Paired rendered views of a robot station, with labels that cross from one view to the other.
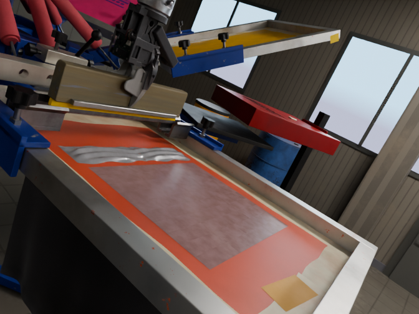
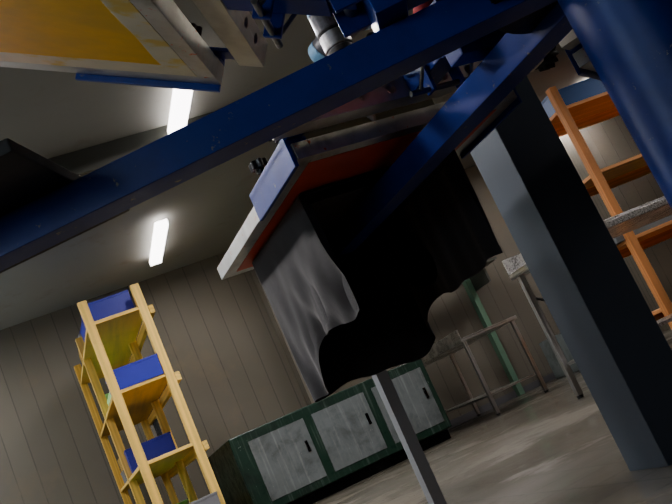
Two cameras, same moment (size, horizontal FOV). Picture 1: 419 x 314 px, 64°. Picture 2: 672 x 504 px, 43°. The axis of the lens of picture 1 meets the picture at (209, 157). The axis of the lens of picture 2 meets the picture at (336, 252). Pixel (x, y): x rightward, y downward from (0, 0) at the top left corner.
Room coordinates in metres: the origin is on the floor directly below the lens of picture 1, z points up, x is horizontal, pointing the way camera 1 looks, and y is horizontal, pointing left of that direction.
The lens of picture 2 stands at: (2.46, 1.20, 0.41)
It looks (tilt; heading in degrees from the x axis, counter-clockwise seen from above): 12 degrees up; 216
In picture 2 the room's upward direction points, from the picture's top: 24 degrees counter-clockwise
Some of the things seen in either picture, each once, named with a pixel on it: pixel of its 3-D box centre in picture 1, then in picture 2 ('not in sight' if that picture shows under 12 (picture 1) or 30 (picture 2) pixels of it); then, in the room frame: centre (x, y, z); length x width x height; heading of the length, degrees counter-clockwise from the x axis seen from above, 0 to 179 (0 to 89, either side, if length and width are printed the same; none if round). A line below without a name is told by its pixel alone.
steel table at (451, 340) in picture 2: not in sight; (469, 376); (-5.51, -3.61, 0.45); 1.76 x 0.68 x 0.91; 57
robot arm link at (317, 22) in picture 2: not in sight; (325, 16); (0.76, 0.24, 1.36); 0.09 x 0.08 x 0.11; 165
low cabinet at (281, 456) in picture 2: not in sight; (323, 447); (-3.98, -4.58, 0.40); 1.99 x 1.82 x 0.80; 147
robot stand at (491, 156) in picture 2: not in sight; (572, 259); (0.13, 0.27, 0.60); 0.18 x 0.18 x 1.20; 57
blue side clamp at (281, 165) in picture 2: (179, 133); (280, 179); (1.04, 0.12, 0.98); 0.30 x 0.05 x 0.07; 61
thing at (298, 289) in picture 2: not in sight; (312, 304); (0.83, -0.11, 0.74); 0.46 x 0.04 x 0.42; 61
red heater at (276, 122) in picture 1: (274, 119); not in sight; (1.92, -0.25, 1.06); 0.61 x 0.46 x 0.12; 121
